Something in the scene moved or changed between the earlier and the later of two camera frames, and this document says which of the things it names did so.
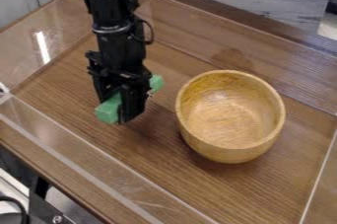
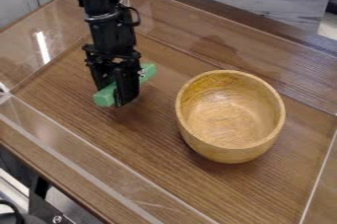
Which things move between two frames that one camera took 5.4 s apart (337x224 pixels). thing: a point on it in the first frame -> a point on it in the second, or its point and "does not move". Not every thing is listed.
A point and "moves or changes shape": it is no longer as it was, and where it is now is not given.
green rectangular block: [107, 111] moves or changes shape
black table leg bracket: [43, 212] does not move
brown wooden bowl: [231, 113] does not move
